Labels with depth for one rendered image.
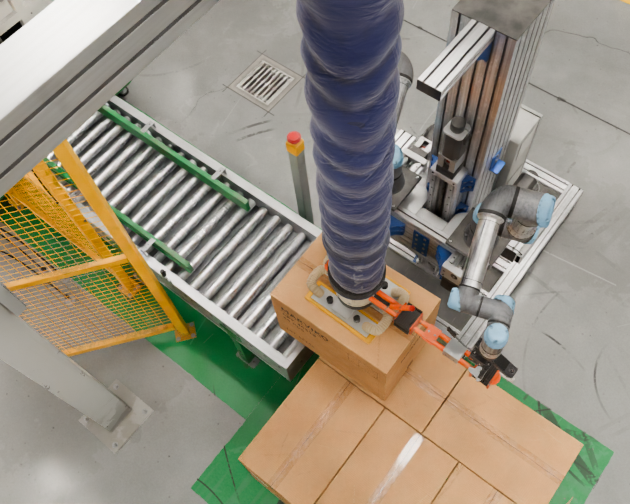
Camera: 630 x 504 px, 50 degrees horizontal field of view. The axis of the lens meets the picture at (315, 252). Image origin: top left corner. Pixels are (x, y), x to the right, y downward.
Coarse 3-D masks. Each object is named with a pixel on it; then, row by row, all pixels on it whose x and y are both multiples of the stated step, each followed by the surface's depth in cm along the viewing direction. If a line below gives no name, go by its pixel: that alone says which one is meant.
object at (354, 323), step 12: (324, 288) 282; (312, 300) 280; (324, 300) 279; (336, 300) 279; (324, 312) 279; (360, 312) 276; (348, 324) 274; (360, 324) 274; (360, 336) 272; (372, 336) 271
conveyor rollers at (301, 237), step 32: (96, 128) 399; (96, 160) 388; (160, 160) 387; (192, 160) 384; (128, 192) 379; (160, 192) 375; (192, 224) 365; (256, 224) 364; (288, 224) 360; (160, 256) 357; (224, 256) 355; (288, 256) 353; (256, 288) 344; (256, 320) 339; (288, 352) 327
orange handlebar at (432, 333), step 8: (384, 296) 266; (376, 304) 265; (400, 304) 264; (392, 312) 263; (424, 320) 261; (416, 328) 259; (432, 328) 258; (424, 336) 257; (432, 336) 257; (440, 336) 257; (432, 344) 257; (440, 344) 255; (464, 360) 252; (496, 376) 248
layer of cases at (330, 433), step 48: (336, 384) 319; (432, 384) 316; (480, 384) 315; (288, 432) 310; (336, 432) 309; (384, 432) 308; (432, 432) 306; (480, 432) 305; (528, 432) 303; (288, 480) 301; (336, 480) 299; (384, 480) 298; (432, 480) 297; (480, 480) 295; (528, 480) 294
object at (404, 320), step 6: (414, 306) 262; (402, 312) 262; (408, 312) 261; (414, 312) 261; (420, 312) 261; (396, 318) 261; (402, 318) 260; (408, 318) 260; (414, 318) 260; (420, 318) 259; (396, 324) 262; (402, 324) 258; (408, 324) 259; (414, 324) 258; (402, 330) 262; (408, 330) 258
